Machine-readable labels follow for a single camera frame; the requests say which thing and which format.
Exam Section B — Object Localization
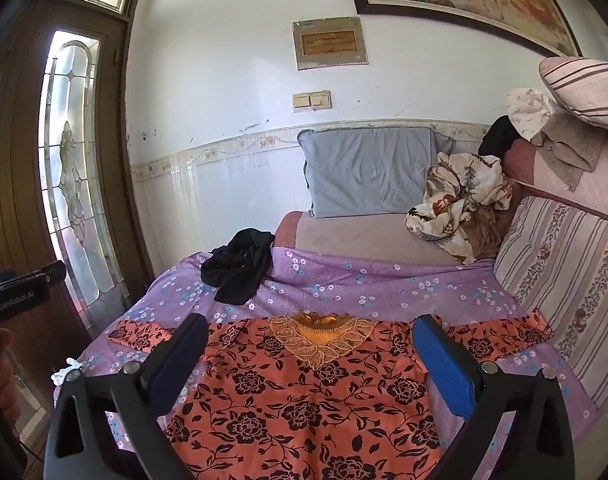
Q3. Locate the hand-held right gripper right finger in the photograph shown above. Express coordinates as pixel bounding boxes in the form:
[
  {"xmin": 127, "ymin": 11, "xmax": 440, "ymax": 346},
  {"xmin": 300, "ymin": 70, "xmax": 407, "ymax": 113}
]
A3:
[{"xmin": 412, "ymin": 314, "xmax": 585, "ymax": 480}]

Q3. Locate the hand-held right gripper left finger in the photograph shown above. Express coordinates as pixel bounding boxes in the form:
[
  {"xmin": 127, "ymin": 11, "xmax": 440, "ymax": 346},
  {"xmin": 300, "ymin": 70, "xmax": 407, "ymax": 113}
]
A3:
[{"xmin": 43, "ymin": 313, "xmax": 210, "ymax": 480}]

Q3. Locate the orange black floral blouse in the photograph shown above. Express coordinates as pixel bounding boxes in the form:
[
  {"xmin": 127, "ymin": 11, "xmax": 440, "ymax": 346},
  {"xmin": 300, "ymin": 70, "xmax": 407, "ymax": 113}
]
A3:
[{"xmin": 106, "ymin": 310, "xmax": 555, "ymax": 480}]

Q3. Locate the person's left hand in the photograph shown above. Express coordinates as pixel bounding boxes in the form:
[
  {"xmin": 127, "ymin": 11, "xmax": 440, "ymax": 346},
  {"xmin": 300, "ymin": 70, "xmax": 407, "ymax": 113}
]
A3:
[{"xmin": 0, "ymin": 327, "xmax": 16, "ymax": 408}]

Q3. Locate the white lace cloth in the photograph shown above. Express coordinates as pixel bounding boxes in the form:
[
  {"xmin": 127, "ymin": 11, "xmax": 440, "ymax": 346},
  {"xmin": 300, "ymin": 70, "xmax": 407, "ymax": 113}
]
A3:
[{"xmin": 51, "ymin": 357, "xmax": 85, "ymax": 388}]

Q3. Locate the crumpled black garment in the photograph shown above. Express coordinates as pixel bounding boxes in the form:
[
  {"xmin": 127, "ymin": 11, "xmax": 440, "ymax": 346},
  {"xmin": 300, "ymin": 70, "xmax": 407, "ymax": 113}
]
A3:
[{"xmin": 200, "ymin": 228, "xmax": 276, "ymax": 306}]

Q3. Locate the wooden door with stained glass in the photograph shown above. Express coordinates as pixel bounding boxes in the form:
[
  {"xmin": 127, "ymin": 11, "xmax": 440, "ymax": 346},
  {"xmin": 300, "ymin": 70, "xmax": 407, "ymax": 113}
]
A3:
[{"xmin": 0, "ymin": 0, "xmax": 155, "ymax": 461}]

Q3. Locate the purple floral bed sheet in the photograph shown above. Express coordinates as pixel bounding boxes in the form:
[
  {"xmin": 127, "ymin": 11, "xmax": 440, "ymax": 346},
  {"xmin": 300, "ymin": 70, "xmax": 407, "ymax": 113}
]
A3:
[{"xmin": 54, "ymin": 247, "xmax": 600, "ymax": 480}]

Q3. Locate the striped floral sofa cushion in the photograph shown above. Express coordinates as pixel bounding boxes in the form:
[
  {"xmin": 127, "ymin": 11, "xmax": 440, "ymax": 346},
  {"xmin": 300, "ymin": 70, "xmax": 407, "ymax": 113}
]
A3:
[{"xmin": 494, "ymin": 195, "xmax": 608, "ymax": 413}]

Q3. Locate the pink mattress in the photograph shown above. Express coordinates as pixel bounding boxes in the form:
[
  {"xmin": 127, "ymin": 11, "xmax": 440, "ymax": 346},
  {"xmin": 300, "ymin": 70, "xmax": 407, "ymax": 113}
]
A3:
[{"xmin": 274, "ymin": 210, "xmax": 465, "ymax": 267}]

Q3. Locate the beige brown patterned cloth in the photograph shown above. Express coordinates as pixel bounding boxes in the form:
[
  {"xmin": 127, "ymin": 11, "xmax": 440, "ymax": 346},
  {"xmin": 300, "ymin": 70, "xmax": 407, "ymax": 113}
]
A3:
[{"xmin": 405, "ymin": 151, "xmax": 514, "ymax": 266}]

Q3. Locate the grey pillow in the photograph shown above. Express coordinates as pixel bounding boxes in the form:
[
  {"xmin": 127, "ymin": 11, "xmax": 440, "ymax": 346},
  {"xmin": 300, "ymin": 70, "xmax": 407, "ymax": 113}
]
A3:
[{"xmin": 297, "ymin": 126, "xmax": 457, "ymax": 219}]

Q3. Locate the pink folded blanket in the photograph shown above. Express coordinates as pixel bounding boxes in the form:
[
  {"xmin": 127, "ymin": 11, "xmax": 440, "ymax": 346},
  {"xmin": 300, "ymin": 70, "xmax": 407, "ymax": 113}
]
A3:
[{"xmin": 501, "ymin": 137, "xmax": 608, "ymax": 223}]

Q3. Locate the small black cloth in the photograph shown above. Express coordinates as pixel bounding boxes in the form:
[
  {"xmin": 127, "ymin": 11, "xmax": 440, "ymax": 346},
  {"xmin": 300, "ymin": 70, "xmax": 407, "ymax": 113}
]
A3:
[{"xmin": 478, "ymin": 115, "xmax": 522, "ymax": 158}]

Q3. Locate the grey-brown cloth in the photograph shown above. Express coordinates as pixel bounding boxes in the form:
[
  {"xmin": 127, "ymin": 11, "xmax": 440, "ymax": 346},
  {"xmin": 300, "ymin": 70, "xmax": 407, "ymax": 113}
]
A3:
[{"xmin": 531, "ymin": 112, "xmax": 608, "ymax": 192}]

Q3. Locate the white floral cloth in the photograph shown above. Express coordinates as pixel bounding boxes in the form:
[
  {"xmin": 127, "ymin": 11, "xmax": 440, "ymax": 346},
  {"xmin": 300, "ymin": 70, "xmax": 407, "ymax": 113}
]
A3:
[{"xmin": 506, "ymin": 87, "xmax": 565, "ymax": 143}]

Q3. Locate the pink striped pillow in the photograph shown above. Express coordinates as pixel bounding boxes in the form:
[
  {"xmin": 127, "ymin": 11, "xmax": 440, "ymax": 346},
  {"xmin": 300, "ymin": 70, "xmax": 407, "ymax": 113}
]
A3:
[{"xmin": 539, "ymin": 56, "xmax": 608, "ymax": 136}]

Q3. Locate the small framed wall plaque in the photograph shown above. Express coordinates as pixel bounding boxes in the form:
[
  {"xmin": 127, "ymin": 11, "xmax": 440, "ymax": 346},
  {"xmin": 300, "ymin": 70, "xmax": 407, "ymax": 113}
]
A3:
[{"xmin": 292, "ymin": 16, "xmax": 369, "ymax": 71}]

